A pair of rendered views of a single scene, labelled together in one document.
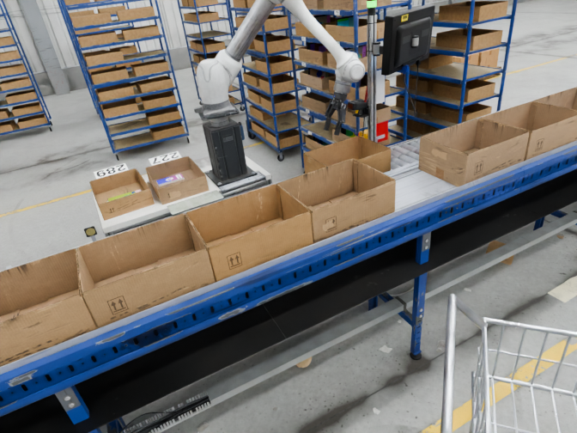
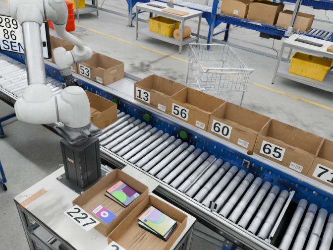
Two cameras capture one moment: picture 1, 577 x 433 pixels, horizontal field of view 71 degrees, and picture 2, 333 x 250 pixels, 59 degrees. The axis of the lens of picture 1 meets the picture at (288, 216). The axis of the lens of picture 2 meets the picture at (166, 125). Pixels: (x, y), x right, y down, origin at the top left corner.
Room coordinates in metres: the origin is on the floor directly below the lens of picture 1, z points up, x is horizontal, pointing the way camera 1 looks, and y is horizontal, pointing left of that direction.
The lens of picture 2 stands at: (2.72, 1.85, 2.22)
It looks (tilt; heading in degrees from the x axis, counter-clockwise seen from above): 34 degrees down; 237
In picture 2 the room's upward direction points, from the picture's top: 5 degrees clockwise
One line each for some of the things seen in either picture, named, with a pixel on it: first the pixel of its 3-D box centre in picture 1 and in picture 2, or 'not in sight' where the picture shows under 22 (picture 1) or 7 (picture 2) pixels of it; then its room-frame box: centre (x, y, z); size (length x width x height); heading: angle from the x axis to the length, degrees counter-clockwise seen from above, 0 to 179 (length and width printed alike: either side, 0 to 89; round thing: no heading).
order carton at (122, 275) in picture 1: (146, 267); (238, 125); (1.17, 0.51, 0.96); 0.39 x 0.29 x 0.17; 114
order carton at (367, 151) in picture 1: (346, 165); (89, 110); (2.11, -0.36, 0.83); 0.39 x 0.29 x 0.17; 115
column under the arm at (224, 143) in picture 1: (225, 149); (82, 158); (2.38, 0.33, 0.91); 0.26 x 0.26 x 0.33; 25
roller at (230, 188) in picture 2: not in sight; (229, 190); (1.52, 0.87, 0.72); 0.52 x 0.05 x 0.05; 24
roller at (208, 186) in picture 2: not in sight; (212, 181); (1.57, 0.75, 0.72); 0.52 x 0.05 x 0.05; 24
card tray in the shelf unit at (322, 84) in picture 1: (325, 77); not in sight; (3.63, -0.47, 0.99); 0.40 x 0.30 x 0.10; 22
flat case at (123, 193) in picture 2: not in sight; (123, 193); (2.20, 0.61, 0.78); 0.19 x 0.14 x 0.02; 110
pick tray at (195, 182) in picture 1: (176, 179); (112, 199); (2.30, 0.65, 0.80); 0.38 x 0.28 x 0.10; 24
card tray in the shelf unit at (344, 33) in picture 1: (357, 30); not in sight; (3.19, -0.66, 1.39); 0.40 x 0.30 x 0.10; 23
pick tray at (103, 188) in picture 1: (121, 192); (149, 231); (2.20, 0.96, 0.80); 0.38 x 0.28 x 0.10; 27
